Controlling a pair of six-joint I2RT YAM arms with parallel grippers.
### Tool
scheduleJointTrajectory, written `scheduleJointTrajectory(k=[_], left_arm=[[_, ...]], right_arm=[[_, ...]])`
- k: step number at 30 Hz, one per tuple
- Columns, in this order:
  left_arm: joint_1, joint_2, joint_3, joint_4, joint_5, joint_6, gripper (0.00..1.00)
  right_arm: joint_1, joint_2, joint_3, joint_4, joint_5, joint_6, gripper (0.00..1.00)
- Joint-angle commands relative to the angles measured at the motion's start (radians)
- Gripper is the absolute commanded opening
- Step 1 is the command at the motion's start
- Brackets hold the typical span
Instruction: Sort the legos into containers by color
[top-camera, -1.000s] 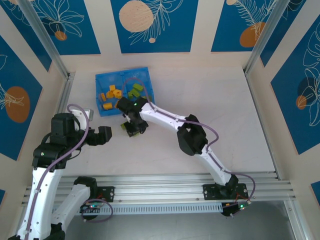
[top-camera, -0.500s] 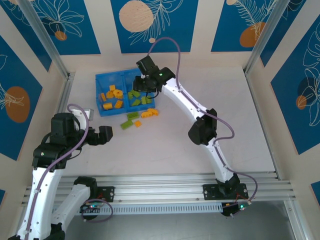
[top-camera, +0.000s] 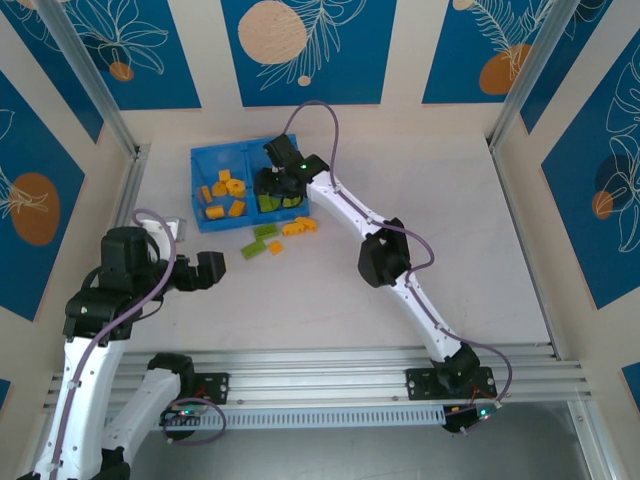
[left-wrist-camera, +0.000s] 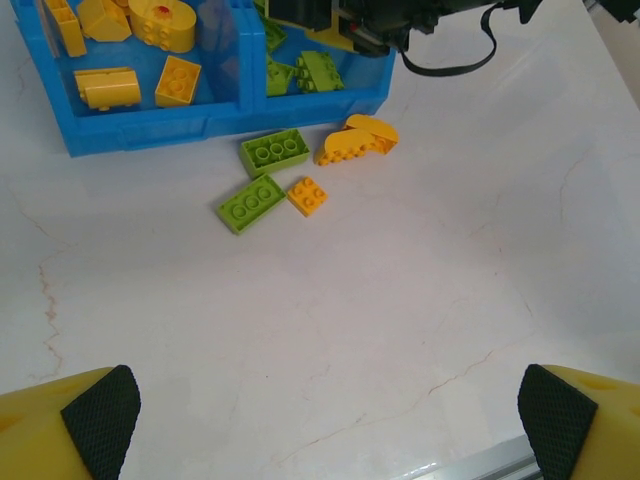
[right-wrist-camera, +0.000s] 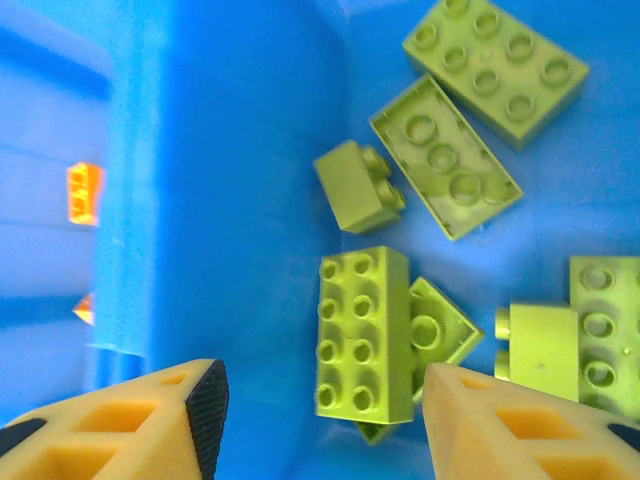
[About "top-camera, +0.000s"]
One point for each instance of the blue two-compartment plastic bin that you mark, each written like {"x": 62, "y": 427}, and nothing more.
{"x": 210, "y": 160}

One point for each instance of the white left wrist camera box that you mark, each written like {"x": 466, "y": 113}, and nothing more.
{"x": 177, "y": 227}

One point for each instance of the aluminium frame post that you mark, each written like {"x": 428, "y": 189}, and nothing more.
{"x": 85, "y": 65}
{"x": 592, "y": 440}
{"x": 541, "y": 65}

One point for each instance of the aluminium side rail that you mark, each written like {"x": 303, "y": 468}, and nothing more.
{"x": 506, "y": 185}
{"x": 131, "y": 200}

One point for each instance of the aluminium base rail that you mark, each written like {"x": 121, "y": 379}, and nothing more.
{"x": 320, "y": 375}

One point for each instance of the orange toothed lego piece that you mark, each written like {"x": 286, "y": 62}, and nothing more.
{"x": 307, "y": 223}
{"x": 292, "y": 229}

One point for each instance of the orange round-stud lego piece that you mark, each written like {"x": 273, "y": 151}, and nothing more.
{"x": 236, "y": 187}

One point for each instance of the blue floral wall panel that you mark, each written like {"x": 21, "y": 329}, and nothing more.
{"x": 575, "y": 60}
{"x": 30, "y": 150}
{"x": 632, "y": 380}
{"x": 450, "y": 50}
{"x": 575, "y": 200}
{"x": 4, "y": 395}
{"x": 150, "y": 75}
{"x": 350, "y": 75}
{"x": 60, "y": 85}

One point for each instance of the small orange lego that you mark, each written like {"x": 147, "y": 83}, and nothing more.
{"x": 275, "y": 247}

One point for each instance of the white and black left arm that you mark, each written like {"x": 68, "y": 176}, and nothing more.
{"x": 85, "y": 390}

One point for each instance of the green lego brick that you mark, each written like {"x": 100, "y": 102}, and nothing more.
{"x": 268, "y": 203}
{"x": 253, "y": 248}
{"x": 291, "y": 203}
{"x": 265, "y": 230}

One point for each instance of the small green-lit circuit board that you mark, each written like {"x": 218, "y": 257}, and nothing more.
{"x": 462, "y": 420}
{"x": 180, "y": 416}

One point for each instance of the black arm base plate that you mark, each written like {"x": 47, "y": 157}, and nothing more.
{"x": 420, "y": 385}
{"x": 215, "y": 387}

